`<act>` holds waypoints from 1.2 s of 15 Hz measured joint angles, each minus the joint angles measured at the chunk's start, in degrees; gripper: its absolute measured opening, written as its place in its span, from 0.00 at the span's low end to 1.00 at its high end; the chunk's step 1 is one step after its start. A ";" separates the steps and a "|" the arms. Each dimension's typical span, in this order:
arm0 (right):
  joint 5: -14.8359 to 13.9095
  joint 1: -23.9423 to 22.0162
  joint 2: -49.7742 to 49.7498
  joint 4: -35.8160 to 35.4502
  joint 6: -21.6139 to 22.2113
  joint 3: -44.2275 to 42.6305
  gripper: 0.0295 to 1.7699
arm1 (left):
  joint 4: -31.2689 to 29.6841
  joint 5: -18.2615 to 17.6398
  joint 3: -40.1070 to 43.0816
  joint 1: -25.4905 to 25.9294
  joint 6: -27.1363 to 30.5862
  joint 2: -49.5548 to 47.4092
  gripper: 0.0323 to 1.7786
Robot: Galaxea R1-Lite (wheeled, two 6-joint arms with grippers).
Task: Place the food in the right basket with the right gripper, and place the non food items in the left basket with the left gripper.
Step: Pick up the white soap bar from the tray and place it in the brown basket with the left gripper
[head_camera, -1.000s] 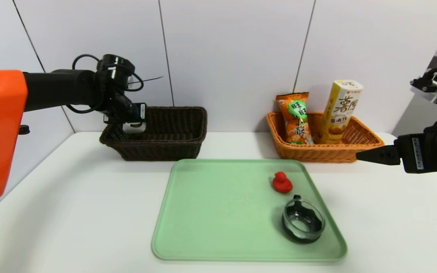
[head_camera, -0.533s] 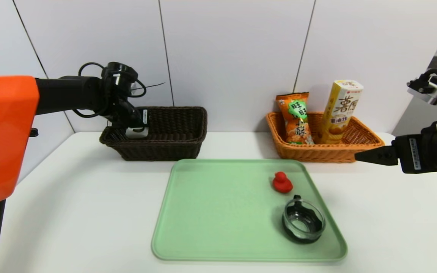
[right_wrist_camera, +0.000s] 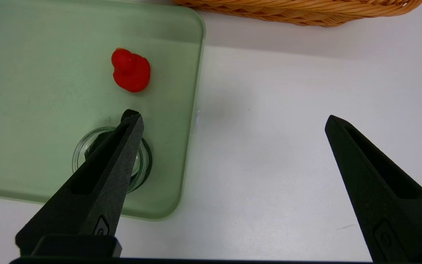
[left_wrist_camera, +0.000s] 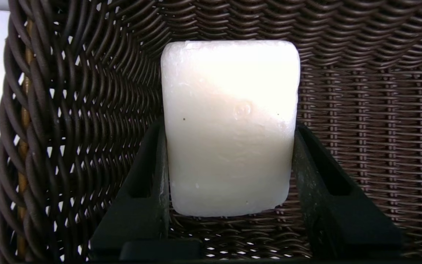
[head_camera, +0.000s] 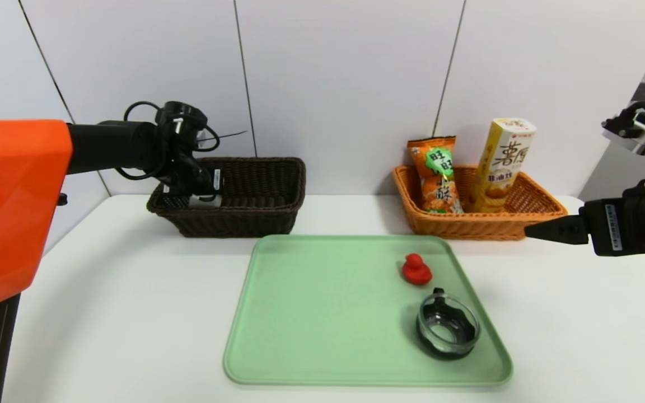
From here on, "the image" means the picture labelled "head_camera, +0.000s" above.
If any white soap bar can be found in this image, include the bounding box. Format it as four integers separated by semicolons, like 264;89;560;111
188;193;223;209

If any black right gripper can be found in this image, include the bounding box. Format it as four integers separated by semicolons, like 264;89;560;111
524;197;645;257

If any light green plastic tray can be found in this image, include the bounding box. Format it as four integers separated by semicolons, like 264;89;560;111
225;235;512;387

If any orange wicker basket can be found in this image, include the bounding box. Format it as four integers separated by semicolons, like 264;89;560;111
392;165;568;241

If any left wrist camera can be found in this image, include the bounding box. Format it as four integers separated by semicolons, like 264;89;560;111
156;101;212;153

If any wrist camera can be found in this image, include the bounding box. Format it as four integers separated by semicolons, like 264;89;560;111
156;101;212;153
602;109;645;157

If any yellow potato chip box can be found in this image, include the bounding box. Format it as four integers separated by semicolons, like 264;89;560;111
471;118;536;213

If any red rubber duck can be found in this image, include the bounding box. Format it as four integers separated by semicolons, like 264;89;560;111
402;253;433;285

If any clear glass jar black insert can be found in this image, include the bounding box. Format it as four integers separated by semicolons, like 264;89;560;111
417;288;481;359

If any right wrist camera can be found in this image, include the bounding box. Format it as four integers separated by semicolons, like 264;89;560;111
602;109;645;157

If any orange snack bag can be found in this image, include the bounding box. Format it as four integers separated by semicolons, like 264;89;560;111
407;137;464;214

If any dark brown wicker basket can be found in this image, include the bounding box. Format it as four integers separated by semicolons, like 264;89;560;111
147;157;307;238

